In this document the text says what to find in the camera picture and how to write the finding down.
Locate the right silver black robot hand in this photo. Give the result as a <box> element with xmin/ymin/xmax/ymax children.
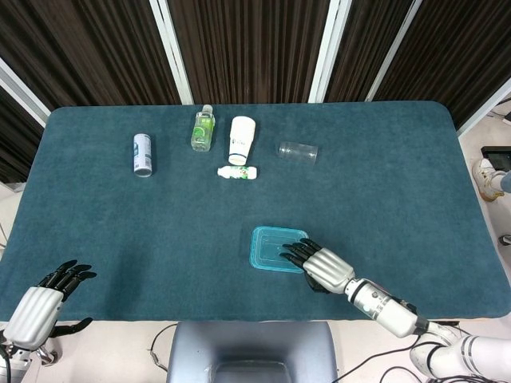
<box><xmin>279</xmin><ymin>238</ymin><xmax>356</xmax><ymax>295</ymax></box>

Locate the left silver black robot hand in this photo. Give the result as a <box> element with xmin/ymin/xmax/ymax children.
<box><xmin>3</xmin><ymin>259</ymin><xmax>97</xmax><ymax>347</ymax></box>

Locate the blue translucent plastic lid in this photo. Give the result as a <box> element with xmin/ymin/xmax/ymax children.
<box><xmin>249</xmin><ymin>226</ymin><xmax>309</xmax><ymax>274</ymax></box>

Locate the clear plastic jar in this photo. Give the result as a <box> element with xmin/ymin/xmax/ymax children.
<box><xmin>278</xmin><ymin>140</ymin><xmax>319</xmax><ymax>165</ymax></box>

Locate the small white yogurt bottle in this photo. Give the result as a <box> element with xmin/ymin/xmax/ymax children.
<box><xmin>216</xmin><ymin>165</ymin><xmax>259</xmax><ymax>180</ymax></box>

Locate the teal velvet tablecloth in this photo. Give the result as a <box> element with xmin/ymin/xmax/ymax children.
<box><xmin>0</xmin><ymin>100</ymin><xmax>505</xmax><ymax>323</ymax></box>

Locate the white paper cup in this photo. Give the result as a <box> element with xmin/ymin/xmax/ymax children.
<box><xmin>227</xmin><ymin>116</ymin><xmax>257</xmax><ymax>166</ymax></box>

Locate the dark brown pleated curtain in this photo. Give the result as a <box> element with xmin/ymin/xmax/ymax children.
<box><xmin>374</xmin><ymin>0</ymin><xmax>511</xmax><ymax>129</ymax></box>
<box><xmin>168</xmin><ymin>0</ymin><xmax>331</xmax><ymax>106</ymax></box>
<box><xmin>0</xmin><ymin>85</ymin><xmax>45</xmax><ymax>185</ymax></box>
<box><xmin>0</xmin><ymin>0</ymin><xmax>181</xmax><ymax>113</ymax></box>
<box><xmin>325</xmin><ymin>0</ymin><xmax>413</xmax><ymax>103</ymax></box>

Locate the white sneaker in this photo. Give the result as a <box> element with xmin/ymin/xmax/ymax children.
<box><xmin>472</xmin><ymin>158</ymin><xmax>506</xmax><ymax>202</ymax></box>

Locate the clear bottle green label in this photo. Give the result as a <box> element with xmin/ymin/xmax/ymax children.
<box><xmin>191</xmin><ymin>104</ymin><xmax>217</xmax><ymax>152</ymax></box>

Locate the silver drink can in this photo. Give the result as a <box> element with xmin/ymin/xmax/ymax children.
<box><xmin>132</xmin><ymin>133</ymin><xmax>154</xmax><ymax>178</ymax></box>

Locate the black flat device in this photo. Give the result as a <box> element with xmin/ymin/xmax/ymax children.
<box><xmin>481</xmin><ymin>146</ymin><xmax>511</xmax><ymax>171</ymax></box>

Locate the black cable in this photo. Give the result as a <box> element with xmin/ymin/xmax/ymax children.
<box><xmin>333</xmin><ymin>334</ymin><xmax>424</xmax><ymax>383</ymax></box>
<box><xmin>149</xmin><ymin>322</ymin><xmax>179</xmax><ymax>371</ymax></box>

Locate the white partition post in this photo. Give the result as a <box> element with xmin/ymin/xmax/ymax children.
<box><xmin>149</xmin><ymin>0</ymin><xmax>195</xmax><ymax>106</ymax></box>
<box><xmin>457</xmin><ymin>77</ymin><xmax>511</xmax><ymax>139</ymax></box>
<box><xmin>308</xmin><ymin>0</ymin><xmax>352</xmax><ymax>104</ymax></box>
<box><xmin>0</xmin><ymin>57</ymin><xmax>52</xmax><ymax>128</ymax></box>
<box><xmin>366</xmin><ymin>0</ymin><xmax>423</xmax><ymax>101</ymax></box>

